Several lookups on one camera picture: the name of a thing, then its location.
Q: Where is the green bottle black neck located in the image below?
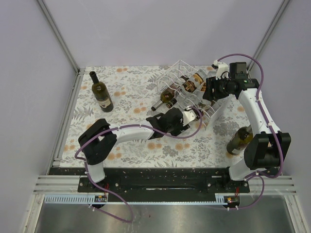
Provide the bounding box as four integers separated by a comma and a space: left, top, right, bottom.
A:
89, 71, 114, 113

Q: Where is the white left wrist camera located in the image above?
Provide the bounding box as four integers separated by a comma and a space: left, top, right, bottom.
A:
182, 106, 197, 126

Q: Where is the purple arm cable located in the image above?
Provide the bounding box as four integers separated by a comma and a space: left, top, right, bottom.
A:
217, 53, 284, 212
74, 106, 204, 224

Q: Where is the aluminium corner frame post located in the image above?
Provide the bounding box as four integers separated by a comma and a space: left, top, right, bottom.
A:
36, 0, 81, 75

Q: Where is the right aluminium frame post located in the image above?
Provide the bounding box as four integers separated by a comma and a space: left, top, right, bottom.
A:
253, 0, 292, 61

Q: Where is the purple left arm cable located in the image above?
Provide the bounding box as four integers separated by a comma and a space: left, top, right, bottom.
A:
74, 106, 204, 224

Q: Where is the clear square liquor bottle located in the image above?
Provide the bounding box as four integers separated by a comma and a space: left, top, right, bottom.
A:
166, 69, 207, 108

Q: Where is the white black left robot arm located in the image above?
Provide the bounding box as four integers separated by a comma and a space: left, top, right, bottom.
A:
78, 108, 196, 192

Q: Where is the clear acrylic wine rack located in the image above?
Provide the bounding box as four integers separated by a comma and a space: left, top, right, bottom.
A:
156, 60, 230, 126

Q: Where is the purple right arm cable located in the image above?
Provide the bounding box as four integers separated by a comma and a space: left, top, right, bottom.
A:
217, 53, 284, 212

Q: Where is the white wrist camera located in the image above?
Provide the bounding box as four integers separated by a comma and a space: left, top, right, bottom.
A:
182, 106, 197, 126
212, 60, 229, 80

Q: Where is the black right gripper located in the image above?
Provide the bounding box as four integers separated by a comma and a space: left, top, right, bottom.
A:
202, 75, 233, 101

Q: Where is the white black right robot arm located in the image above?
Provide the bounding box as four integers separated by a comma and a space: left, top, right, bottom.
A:
203, 60, 291, 192

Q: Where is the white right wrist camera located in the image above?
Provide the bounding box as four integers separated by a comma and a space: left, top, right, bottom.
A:
212, 60, 229, 80

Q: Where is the floral patterned table mat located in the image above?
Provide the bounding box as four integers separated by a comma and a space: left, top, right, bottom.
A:
59, 66, 249, 167

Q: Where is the grey slotted cable duct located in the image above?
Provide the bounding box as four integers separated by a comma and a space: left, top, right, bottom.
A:
44, 194, 227, 206

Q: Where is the green bottle silver neck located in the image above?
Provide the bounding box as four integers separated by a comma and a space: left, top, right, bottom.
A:
151, 87, 179, 111

